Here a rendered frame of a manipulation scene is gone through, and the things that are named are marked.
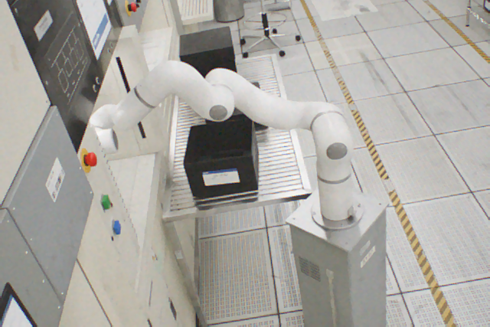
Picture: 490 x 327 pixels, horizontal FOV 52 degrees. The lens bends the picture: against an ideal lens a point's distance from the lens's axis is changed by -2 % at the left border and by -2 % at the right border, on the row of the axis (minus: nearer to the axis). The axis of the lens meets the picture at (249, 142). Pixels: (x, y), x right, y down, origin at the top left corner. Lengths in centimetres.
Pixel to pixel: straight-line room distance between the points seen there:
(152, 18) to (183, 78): 200
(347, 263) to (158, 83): 90
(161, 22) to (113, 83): 148
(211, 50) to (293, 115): 116
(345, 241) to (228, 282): 109
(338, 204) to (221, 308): 107
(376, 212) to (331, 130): 45
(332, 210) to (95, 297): 87
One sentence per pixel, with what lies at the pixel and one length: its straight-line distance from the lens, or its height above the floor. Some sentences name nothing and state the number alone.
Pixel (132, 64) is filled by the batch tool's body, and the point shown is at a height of 129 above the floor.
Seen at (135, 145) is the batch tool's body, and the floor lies 92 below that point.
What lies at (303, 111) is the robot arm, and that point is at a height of 121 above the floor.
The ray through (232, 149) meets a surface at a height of 78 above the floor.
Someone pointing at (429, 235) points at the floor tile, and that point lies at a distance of 292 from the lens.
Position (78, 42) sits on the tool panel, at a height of 158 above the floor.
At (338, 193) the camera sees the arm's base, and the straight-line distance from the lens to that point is 180.
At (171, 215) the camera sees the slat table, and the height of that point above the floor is 76.
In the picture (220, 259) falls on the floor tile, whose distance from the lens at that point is 290.
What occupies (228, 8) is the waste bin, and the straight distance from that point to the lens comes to 574.
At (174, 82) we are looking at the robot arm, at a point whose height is 141.
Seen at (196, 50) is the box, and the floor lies 101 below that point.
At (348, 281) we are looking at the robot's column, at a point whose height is 58.
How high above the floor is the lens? 209
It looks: 34 degrees down
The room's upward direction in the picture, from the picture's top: 11 degrees counter-clockwise
